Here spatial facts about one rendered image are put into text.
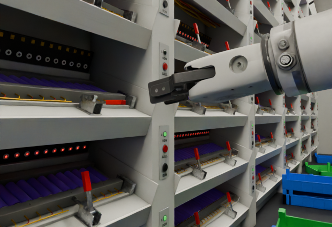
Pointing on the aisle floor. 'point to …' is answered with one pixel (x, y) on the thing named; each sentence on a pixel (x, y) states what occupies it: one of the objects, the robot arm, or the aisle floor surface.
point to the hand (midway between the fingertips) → (168, 91)
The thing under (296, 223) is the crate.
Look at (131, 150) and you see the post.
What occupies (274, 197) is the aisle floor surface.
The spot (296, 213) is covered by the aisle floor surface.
